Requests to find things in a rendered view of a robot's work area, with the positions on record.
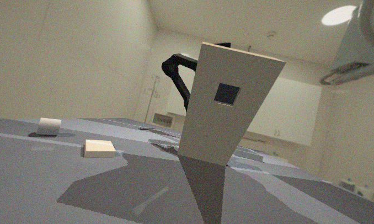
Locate beige flat panel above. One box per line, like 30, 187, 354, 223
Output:
177, 42, 286, 166

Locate beige flat box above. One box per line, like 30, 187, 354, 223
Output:
84, 140, 116, 157

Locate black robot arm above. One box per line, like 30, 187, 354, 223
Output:
162, 42, 231, 111

